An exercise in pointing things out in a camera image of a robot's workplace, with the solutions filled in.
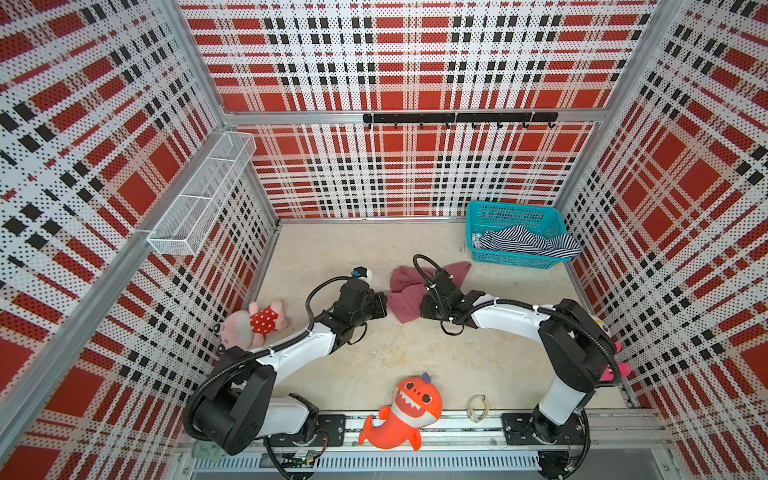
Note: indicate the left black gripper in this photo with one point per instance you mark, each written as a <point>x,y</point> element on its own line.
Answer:
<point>379,300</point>

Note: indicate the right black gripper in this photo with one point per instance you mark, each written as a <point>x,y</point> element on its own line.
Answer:
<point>425,303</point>

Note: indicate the maroon tank top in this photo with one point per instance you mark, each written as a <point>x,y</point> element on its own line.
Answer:
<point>407,290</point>

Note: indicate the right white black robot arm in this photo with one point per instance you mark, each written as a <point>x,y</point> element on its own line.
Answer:
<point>581,351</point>

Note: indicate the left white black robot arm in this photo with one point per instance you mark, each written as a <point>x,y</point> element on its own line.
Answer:
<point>235,405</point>

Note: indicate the striped black white tank top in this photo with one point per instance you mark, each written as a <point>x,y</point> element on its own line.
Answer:
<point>517,239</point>

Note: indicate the red shark plush toy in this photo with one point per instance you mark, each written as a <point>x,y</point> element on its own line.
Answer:
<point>417,403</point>

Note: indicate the pink plush toy red dress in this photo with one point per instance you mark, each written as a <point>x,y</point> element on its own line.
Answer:
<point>247,329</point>

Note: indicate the teal plastic basket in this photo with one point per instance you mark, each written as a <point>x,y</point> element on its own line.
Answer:
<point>484,216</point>

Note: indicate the green cloth rag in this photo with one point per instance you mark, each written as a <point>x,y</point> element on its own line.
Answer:
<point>208,451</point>

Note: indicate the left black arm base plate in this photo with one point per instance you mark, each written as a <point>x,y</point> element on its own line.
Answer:
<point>324,430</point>

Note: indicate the aluminium front rail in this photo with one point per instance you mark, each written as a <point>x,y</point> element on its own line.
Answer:
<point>453,444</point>

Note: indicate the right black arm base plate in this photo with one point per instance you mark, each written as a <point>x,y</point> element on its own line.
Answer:
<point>534,429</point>

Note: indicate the white wire mesh shelf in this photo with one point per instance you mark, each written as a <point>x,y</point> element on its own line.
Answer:
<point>216,170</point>

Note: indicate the black wall hook rail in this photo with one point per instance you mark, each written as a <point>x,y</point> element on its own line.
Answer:
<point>524,118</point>

